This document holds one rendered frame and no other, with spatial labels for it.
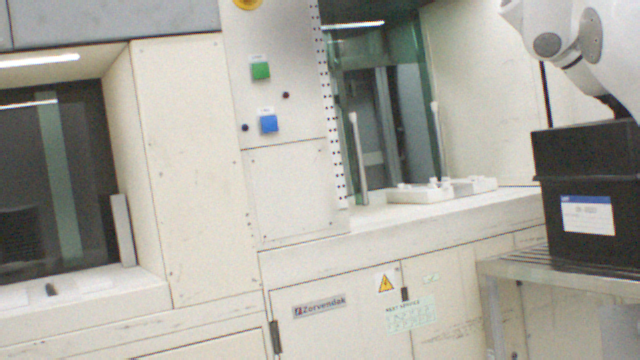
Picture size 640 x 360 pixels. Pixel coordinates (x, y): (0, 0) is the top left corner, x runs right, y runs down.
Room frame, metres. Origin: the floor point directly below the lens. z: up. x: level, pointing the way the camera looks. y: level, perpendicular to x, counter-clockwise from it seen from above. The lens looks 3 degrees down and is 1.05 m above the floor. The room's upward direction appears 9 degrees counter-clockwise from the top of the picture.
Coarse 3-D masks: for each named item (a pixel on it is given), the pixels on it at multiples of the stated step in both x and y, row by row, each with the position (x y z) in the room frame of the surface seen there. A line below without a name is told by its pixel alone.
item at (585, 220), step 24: (552, 192) 1.34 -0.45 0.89; (576, 192) 1.27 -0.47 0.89; (600, 192) 1.21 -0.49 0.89; (624, 192) 1.15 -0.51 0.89; (552, 216) 1.35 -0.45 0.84; (576, 216) 1.28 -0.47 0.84; (600, 216) 1.22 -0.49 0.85; (624, 216) 1.16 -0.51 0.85; (552, 240) 1.36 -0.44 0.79; (576, 240) 1.29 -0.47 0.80; (600, 240) 1.23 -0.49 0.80; (624, 240) 1.17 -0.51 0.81; (624, 264) 1.17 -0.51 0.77
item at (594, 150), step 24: (600, 120) 1.38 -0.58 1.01; (624, 120) 1.16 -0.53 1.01; (552, 144) 1.31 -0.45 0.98; (576, 144) 1.25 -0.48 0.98; (600, 144) 1.19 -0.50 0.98; (624, 144) 1.13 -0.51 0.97; (552, 168) 1.32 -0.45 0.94; (576, 168) 1.26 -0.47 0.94; (600, 168) 1.20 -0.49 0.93; (624, 168) 1.14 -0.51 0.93
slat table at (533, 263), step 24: (480, 264) 1.44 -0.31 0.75; (504, 264) 1.37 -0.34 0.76; (528, 264) 1.33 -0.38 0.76; (552, 264) 1.30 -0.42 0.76; (576, 264) 1.26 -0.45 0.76; (600, 264) 1.23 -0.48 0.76; (480, 288) 1.45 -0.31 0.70; (576, 288) 1.19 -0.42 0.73; (600, 288) 1.14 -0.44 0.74; (624, 288) 1.09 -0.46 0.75
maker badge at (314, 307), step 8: (336, 296) 1.35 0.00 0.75; (344, 296) 1.35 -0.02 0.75; (304, 304) 1.32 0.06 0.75; (312, 304) 1.33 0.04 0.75; (320, 304) 1.33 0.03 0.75; (328, 304) 1.34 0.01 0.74; (336, 304) 1.35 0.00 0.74; (344, 304) 1.35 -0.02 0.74; (296, 312) 1.31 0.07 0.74; (304, 312) 1.32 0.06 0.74; (312, 312) 1.32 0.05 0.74; (320, 312) 1.33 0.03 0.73
